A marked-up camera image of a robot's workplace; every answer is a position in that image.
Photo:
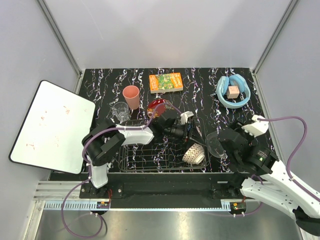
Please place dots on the light blue headphones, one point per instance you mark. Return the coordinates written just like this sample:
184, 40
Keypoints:
224, 82

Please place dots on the white board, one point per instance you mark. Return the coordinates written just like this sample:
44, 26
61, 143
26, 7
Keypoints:
51, 134

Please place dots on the clear drinking glass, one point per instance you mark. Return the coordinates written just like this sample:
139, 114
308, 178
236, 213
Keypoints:
121, 111

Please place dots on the pink plastic cup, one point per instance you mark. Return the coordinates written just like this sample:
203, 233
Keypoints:
131, 94

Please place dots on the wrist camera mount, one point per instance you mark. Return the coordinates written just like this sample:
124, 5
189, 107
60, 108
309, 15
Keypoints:
185, 116
258, 126

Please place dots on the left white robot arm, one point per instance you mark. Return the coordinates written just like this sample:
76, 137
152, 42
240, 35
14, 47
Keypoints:
104, 141

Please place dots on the brown patterned ceramic bowl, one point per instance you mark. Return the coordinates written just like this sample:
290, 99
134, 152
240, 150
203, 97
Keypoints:
194, 155

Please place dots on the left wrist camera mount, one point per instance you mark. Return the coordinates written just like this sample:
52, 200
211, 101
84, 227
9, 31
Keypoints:
185, 116

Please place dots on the clear glass bowl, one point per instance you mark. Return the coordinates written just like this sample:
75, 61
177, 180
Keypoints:
214, 146

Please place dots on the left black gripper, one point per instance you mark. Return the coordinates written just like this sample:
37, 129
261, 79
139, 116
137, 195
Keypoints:
194, 137

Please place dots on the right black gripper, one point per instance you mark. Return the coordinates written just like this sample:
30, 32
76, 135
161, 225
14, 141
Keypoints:
237, 126

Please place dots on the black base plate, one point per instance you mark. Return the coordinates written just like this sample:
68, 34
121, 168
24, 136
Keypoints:
166, 190

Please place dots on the red floral plate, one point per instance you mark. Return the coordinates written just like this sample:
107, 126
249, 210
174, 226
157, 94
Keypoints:
161, 108

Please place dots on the black wire dish rack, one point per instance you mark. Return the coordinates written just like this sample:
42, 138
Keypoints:
162, 154

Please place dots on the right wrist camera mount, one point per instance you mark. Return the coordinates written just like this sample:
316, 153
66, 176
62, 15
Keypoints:
258, 126

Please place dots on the orange green book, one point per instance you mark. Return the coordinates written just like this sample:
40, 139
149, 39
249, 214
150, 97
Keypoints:
165, 83

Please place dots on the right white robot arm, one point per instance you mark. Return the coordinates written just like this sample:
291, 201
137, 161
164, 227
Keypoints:
287, 193

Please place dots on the pink dice cube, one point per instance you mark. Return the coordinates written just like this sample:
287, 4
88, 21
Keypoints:
232, 92

